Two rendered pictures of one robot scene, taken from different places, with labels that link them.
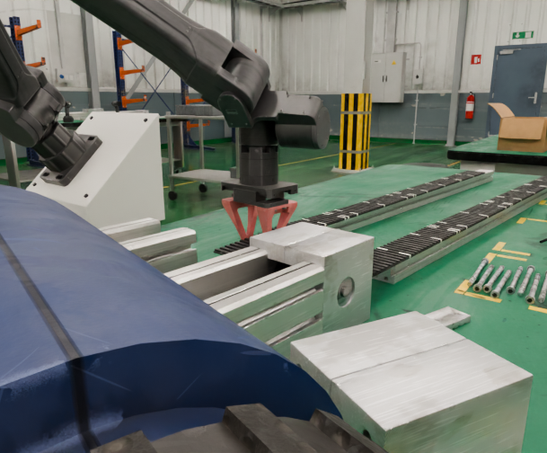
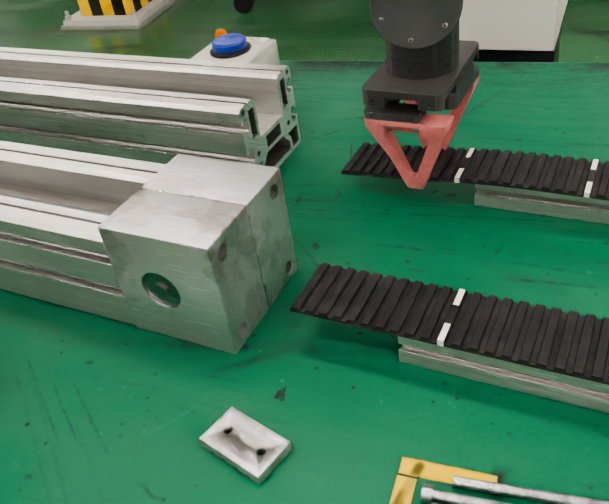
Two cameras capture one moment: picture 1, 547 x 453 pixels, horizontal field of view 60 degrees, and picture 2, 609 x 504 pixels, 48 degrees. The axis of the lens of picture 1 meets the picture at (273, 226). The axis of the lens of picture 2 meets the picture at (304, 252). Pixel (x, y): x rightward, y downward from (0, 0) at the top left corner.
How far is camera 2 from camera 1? 0.68 m
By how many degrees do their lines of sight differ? 73
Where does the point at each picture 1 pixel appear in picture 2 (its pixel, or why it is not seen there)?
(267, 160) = not seen: hidden behind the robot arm
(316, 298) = (100, 268)
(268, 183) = (399, 74)
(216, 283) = (94, 187)
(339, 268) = (134, 254)
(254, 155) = not seen: hidden behind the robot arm
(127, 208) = (478, 19)
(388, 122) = not seen: outside the picture
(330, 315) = (138, 301)
